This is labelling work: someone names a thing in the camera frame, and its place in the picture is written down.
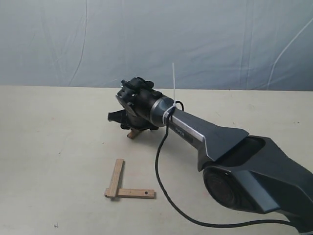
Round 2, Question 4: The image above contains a wooden block with hole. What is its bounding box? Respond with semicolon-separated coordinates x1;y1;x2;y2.
116;188;155;199

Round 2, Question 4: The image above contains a white zip tie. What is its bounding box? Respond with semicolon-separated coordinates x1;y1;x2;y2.
161;62;177;123

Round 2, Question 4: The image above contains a grey fabric backdrop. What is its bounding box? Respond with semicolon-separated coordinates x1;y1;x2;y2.
0;0;313;91

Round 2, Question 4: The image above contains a wooden stick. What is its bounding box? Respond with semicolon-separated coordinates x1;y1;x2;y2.
104;159;124;198

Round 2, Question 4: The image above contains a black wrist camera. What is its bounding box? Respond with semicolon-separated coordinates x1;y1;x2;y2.
121;77;154;95

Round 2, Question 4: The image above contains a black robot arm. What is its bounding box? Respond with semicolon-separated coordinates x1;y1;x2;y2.
108;88;313;235

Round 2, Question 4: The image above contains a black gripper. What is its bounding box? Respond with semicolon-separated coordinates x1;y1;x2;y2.
107;89;163;130

